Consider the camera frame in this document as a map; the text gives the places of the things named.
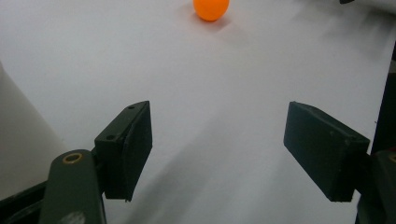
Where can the orange ping pong ball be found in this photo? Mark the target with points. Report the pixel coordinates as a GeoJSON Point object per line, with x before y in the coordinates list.
{"type": "Point", "coordinates": [211, 8]}

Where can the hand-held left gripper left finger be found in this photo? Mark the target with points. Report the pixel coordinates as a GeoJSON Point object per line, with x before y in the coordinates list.
{"type": "Point", "coordinates": [124, 149]}

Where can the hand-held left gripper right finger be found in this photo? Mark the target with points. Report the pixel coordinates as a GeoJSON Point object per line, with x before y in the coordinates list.
{"type": "Point", "coordinates": [323, 149]}

